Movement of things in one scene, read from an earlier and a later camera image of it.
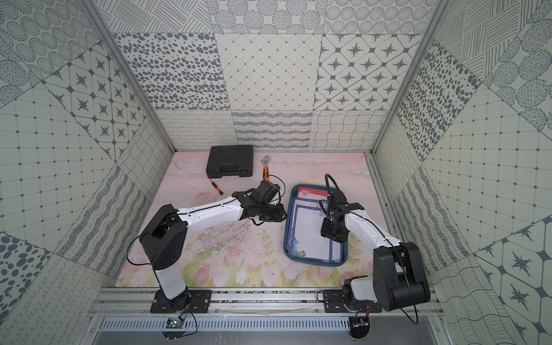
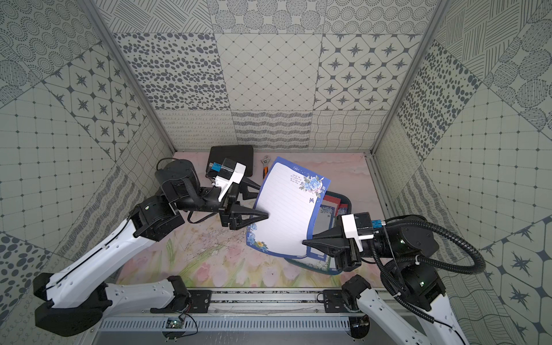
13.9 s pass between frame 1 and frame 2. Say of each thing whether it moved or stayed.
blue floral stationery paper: moved
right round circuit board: stayed
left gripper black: moved
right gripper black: moved
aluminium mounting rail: stayed
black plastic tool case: stayed
